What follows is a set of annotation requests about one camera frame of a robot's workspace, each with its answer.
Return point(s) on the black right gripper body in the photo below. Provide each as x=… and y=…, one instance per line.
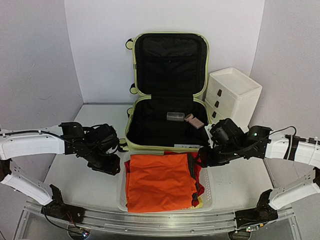
x=206, y=160

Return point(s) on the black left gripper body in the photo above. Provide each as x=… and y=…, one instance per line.
x=96, y=161

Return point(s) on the orange garment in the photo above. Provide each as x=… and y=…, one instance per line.
x=156, y=183

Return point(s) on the black dotted garment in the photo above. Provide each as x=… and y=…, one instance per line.
x=194, y=167

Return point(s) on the pale green hard-shell suitcase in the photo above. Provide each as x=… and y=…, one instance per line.
x=170, y=75

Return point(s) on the white perforated plastic basket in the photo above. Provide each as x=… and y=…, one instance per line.
x=205, y=178

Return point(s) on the yellow cloth garment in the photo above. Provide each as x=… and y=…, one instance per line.
x=190, y=203

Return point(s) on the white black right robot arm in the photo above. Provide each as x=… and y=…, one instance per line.
x=292, y=161

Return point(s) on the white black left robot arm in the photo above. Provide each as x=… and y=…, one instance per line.
x=25, y=153

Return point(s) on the white three-drawer storage cabinet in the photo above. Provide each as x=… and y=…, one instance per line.
x=232, y=94

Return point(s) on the pink round small container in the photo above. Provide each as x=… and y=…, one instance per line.
x=189, y=117

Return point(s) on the white deodorant spray bottle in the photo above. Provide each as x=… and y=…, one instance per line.
x=187, y=146

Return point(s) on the clear plastic rectangular case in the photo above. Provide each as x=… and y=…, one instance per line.
x=175, y=116

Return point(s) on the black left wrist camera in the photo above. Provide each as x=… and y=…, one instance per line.
x=104, y=137

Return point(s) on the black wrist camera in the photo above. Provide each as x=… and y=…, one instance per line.
x=104, y=137
x=224, y=133

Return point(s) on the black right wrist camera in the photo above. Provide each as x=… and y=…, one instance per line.
x=224, y=133

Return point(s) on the aluminium front mounting rail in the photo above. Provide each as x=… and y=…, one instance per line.
x=33, y=225

